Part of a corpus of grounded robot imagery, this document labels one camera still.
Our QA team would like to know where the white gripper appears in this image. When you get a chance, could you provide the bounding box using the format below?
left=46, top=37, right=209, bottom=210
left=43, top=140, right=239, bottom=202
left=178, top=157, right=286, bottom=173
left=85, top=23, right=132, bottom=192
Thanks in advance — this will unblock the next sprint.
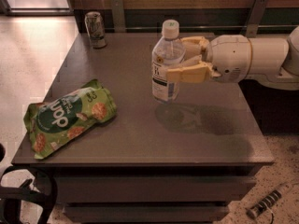
left=166, top=35, right=251, bottom=83

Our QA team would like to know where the clear plastic water bottle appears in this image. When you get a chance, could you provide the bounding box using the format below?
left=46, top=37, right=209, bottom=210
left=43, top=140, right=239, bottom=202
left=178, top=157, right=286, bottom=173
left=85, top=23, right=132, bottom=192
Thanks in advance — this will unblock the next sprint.
left=151, top=20, right=185, bottom=103

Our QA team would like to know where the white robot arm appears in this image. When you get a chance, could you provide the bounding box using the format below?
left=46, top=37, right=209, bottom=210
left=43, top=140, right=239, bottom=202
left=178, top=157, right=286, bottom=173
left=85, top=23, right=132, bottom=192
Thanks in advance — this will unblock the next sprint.
left=166, top=28, right=299, bottom=91

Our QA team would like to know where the green rice chip bag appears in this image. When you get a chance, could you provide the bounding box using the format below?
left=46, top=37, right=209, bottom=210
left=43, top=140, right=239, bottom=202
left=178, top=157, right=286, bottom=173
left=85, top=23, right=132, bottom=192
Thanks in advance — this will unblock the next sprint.
left=23, top=79, right=117, bottom=160

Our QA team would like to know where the silver green soda can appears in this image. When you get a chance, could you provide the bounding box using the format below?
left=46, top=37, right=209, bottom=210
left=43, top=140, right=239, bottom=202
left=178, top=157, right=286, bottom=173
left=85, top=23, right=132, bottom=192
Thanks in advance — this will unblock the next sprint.
left=85, top=11, right=107, bottom=49

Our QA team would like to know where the grey drawer cabinet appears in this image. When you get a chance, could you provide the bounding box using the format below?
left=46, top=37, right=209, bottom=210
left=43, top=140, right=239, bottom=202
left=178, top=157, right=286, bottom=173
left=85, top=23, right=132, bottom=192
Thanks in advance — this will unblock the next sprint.
left=34, top=166, right=261, bottom=224

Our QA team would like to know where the black chair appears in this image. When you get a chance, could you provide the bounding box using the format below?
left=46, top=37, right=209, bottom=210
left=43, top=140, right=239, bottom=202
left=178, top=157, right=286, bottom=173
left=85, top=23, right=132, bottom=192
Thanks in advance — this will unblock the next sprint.
left=0, top=143, right=58, bottom=224

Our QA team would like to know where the right metal wall bracket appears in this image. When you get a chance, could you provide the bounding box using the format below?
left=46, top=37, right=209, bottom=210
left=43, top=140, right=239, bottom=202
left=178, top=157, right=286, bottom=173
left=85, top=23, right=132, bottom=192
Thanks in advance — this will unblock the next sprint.
left=245, top=0, right=269, bottom=37

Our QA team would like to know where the metal wall bracket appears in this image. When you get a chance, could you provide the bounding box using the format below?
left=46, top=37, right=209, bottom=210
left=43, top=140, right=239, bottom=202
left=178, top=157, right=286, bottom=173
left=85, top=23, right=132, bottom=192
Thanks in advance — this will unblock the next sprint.
left=245, top=0, right=269, bottom=37
left=110, top=0, right=126, bottom=33

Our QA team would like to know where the left metal wall bracket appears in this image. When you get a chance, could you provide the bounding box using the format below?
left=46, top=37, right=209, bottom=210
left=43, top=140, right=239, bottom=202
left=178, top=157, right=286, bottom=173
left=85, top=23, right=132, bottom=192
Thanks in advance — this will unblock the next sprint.
left=110, top=0, right=126, bottom=33

